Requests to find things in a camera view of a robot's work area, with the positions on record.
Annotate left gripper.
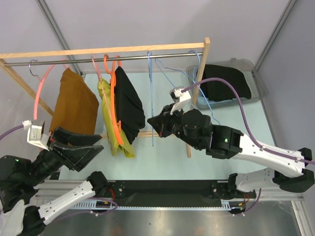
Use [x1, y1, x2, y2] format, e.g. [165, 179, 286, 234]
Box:
[26, 125, 105, 185]

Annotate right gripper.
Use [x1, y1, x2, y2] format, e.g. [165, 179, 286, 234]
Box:
[148, 103, 201, 150]

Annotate light blue trousers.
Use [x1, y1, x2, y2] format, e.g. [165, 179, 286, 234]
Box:
[196, 90, 238, 110]

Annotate light blue wire hanger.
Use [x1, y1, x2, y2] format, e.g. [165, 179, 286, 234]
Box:
[155, 50, 221, 126]

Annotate black trousers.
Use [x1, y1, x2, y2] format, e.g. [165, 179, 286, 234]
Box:
[114, 66, 145, 144]
[200, 63, 252, 101]

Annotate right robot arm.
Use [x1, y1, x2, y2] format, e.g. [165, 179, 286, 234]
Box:
[147, 105, 315, 200]

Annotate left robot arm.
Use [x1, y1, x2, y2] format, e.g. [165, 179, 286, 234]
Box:
[0, 128, 109, 236]

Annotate black trousers on orange hanger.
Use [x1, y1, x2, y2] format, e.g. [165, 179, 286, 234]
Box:
[114, 66, 145, 144]

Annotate brown trousers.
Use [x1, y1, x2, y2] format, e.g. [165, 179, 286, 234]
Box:
[49, 68, 99, 135]

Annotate orange plastic hanger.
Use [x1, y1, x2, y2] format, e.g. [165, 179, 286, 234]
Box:
[103, 54, 123, 145]

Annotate yellow trousers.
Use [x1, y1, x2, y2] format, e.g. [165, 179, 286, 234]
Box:
[97, 79, 135, 158]

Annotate pink plastic hanger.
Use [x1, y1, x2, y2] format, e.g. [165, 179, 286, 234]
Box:
[29, 59, 69, 120]

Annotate clear plastic bin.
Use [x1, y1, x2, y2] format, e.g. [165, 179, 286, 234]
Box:
[200, 59, 269, 104]

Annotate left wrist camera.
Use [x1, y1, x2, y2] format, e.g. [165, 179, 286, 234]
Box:
[22, 120, 49, 150]

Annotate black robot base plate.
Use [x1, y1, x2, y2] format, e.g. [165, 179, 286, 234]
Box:
[98, 179, 237, 207]

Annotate metal clothes rail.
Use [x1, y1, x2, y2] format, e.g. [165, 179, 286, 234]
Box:
[3, 51, 203, 67]

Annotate wooden clothes rack frame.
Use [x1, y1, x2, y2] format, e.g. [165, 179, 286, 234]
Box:
[0, 37, 211, 158]

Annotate pink wire hanger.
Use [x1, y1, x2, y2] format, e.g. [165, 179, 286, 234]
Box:
[91, 56, 113, 119]

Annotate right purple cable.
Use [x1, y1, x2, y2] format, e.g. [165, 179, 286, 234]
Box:
[181, 78, 315, 165]

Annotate white cable duct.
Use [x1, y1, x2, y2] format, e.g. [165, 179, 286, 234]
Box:
[71, 199, 246, 212]

